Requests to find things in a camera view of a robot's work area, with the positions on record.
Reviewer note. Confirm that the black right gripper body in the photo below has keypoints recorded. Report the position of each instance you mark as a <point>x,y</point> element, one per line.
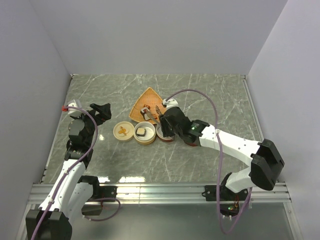
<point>167,130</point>

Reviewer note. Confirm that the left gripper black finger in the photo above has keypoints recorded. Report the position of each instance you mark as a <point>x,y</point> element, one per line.
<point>104,111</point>
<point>98,117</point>

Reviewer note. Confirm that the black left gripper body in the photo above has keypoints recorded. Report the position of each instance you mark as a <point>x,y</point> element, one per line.
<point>89,122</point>

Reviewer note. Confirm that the metal tongs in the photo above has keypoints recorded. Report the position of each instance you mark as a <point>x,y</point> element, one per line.
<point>150,115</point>

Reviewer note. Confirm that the sushi roll red centre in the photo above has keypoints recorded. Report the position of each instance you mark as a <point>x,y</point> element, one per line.
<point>144,110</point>

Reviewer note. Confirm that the sushi roll green centre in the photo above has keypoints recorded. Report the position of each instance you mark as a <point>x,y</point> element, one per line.
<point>140,132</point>

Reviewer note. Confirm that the sushi roll white centre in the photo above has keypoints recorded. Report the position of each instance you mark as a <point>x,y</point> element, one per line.
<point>145,116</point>

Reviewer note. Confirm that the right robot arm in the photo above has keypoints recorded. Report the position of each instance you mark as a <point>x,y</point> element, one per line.
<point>263,160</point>

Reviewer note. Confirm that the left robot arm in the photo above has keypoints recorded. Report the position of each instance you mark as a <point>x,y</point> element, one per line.
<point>52,220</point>

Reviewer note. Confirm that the red bowl silver inside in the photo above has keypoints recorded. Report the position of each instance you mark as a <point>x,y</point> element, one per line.
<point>167,139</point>

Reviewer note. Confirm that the woven bamboo tray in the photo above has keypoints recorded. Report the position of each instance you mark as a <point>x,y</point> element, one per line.
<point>149,97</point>

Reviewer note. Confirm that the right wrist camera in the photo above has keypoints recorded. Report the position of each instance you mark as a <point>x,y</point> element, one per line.
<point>171,103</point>

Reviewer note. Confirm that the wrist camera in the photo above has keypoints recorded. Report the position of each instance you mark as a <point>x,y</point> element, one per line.
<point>171,103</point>
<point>72,108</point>

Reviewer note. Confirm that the cream lid with orange handle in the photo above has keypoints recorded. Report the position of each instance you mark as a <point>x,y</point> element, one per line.
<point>123,131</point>

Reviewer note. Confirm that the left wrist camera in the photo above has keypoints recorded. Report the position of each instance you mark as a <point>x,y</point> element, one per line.
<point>72,108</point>

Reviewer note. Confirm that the red lid with white handle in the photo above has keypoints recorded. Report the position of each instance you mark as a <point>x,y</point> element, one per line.
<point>192,144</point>

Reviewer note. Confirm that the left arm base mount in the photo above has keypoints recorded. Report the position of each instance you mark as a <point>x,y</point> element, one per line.
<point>102,194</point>

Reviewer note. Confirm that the aluminium front rail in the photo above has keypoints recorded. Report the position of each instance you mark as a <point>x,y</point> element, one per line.
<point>162,193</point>

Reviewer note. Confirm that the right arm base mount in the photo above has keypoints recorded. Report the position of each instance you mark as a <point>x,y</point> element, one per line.
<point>229,201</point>

